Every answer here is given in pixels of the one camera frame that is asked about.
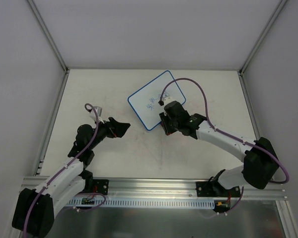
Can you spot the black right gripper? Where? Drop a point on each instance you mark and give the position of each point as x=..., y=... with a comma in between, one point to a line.
x=165, y=122

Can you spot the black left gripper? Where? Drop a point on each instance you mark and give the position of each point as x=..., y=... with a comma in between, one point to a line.
x=111, y=129

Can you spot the blue framed whiteboard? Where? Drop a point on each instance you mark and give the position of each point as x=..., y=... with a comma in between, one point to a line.
x=144, y=101

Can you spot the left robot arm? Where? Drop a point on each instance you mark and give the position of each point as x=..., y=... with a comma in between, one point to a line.
x=37, y=208

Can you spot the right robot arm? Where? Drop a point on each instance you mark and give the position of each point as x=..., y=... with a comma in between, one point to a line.
x=257, y=167

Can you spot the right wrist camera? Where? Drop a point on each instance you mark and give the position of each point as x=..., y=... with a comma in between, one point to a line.
x=166, y=100

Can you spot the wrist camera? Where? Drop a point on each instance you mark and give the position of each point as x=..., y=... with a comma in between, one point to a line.
x=95, y=114
x=166, y=100

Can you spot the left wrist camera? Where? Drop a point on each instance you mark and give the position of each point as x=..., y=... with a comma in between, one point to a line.
x=95, y=114

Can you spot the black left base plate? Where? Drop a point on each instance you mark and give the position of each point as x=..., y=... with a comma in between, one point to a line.
x=97, y=186

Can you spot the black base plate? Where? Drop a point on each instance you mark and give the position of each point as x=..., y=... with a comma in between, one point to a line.
x=97, y=186
x=214, y=189

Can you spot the aluminium mounting rail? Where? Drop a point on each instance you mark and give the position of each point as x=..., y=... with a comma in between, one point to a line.
x=181, y=189

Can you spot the left aluminium frame post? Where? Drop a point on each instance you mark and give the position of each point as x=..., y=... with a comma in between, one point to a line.
x=43, y=27

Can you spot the aluminium frame post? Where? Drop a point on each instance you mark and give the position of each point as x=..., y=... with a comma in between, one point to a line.
x=43, y=27
x=264, y=33

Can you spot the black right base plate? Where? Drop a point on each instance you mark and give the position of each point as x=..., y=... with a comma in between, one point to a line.
x=214, y=189

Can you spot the white slotted cable duct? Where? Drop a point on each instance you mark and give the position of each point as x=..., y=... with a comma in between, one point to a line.
x=142, y=203

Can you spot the right aluminium frame post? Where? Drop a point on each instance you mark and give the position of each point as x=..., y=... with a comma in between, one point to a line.
x=264, y=33

